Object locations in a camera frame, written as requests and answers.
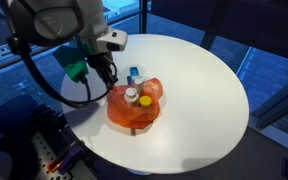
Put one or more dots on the white table pedestal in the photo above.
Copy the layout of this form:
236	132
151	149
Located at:
139	172

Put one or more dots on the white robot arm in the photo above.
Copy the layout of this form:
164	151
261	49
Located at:
57	20

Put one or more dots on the grey perforated mounting plate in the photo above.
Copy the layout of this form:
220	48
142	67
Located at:
45	153

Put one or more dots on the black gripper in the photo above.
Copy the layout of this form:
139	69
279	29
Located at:
100	63

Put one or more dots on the orange plastic bag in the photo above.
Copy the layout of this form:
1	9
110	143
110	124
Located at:
130	116

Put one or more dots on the green wrist camera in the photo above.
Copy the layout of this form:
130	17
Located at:
72	66

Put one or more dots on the tall white capped bottle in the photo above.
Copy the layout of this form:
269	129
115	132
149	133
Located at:
139	84

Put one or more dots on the white pill bottle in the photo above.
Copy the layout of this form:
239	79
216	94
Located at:
131	96

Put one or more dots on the slanted dark window beam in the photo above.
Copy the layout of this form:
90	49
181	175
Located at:
277	106

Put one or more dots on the thin dark window mullion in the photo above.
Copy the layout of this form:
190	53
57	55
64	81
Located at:
144	15

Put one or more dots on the blue capped container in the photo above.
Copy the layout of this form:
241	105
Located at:
134	71

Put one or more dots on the orange and purple clamp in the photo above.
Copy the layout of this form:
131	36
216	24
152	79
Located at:
69	158

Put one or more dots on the yellow lid dark jar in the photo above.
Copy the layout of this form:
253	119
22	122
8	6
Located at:
145	101

